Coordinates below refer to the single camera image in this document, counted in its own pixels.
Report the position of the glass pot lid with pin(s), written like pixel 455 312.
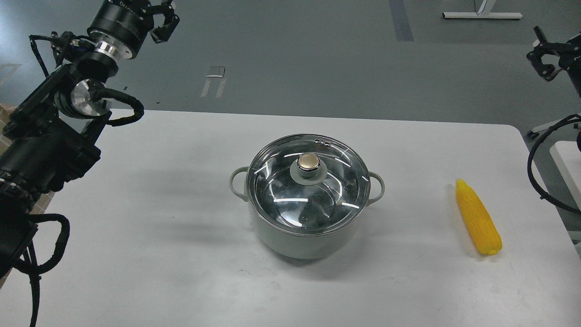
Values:
pixel 308 184

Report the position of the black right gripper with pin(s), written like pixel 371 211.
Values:
pixel 570 60

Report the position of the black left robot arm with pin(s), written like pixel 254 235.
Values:
pixel 53 132

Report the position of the white desk leg base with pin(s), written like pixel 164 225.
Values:
pixel 484 12

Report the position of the yellow corn cob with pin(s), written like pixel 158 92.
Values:
pixel 477 220

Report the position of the grey steel cooking pot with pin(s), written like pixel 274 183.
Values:
pixel 302 246

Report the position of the white caster leg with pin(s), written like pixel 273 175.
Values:
pixel 544 128

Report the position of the white side table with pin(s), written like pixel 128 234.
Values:
pixel 567 158

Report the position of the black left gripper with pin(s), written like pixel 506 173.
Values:
pixel 126 22

